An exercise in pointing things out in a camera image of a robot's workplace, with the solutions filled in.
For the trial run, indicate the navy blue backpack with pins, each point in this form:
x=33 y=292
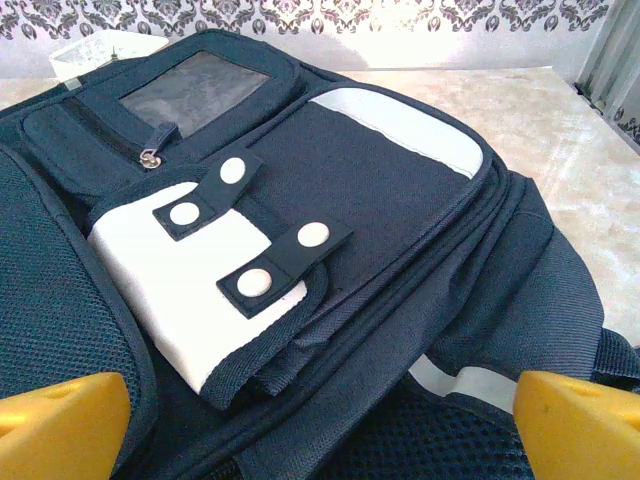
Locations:
x=350 y=175

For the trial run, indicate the aluminium frame post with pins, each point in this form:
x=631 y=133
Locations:
x=615 y=60

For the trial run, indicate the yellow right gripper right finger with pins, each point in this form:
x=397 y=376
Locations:
x=580 y=435

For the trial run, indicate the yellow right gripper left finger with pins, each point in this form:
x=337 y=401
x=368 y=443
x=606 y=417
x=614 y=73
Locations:
x=60 y=430

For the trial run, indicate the white square clock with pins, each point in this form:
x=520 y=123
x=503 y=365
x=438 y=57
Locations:
x=90 y=50

